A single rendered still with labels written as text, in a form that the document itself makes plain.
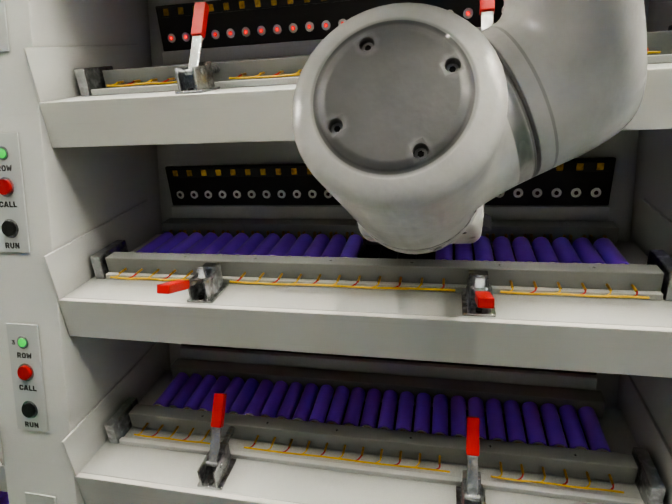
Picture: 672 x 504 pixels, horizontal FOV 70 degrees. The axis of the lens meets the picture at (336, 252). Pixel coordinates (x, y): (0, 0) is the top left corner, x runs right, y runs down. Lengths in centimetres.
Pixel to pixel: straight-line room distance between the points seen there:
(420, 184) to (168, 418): 51
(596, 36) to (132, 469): 58
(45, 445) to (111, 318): 18
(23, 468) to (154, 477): 16
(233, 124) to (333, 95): 28
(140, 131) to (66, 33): 16
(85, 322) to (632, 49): 52
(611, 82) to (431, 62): 8
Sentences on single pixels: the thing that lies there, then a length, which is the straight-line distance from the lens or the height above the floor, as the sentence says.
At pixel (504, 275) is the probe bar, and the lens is 48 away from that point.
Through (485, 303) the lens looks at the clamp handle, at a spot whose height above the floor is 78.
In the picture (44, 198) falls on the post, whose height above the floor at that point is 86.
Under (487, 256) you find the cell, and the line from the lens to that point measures 51.
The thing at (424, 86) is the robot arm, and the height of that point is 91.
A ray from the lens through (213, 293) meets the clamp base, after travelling 50.
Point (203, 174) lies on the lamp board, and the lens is 66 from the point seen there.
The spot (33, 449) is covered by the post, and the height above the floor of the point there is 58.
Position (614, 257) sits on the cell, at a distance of 54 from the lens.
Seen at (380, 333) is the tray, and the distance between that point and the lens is 44.
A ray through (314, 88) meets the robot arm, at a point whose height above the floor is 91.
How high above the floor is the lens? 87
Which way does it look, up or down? 8 degrees down
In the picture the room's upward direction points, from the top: 1 degrees counter-clockwise
